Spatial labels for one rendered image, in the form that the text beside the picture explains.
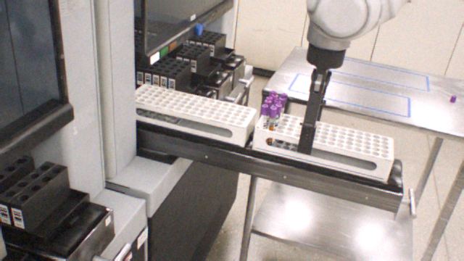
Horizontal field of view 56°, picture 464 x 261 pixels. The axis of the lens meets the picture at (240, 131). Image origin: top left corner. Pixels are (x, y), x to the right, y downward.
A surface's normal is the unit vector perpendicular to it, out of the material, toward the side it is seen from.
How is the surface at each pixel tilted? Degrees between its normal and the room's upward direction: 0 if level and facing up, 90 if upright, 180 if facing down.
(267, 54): 90
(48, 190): 90
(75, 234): 0
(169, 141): 90
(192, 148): 90
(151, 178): 0
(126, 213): 0
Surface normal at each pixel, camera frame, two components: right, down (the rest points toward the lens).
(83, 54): 0.95, 0.23
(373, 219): 0.11, -0.86
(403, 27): -0.28, 0.45
